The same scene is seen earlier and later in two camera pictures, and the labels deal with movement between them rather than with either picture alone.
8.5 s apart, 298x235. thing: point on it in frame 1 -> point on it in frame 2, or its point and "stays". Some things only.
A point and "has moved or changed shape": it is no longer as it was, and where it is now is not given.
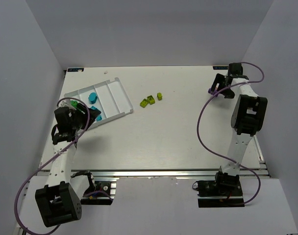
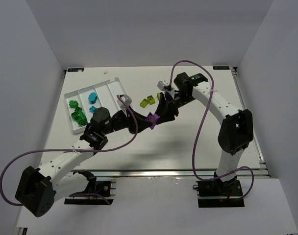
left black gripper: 87,113 -> 133,121
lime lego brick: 151,99 stays
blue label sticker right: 218,67 stays
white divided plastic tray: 108,97 stays
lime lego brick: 143,103 stays
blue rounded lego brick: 92,98 stays
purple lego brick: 210,91 has moved or changed shape
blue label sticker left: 75,69 stays
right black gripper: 219,84 -> 174,105
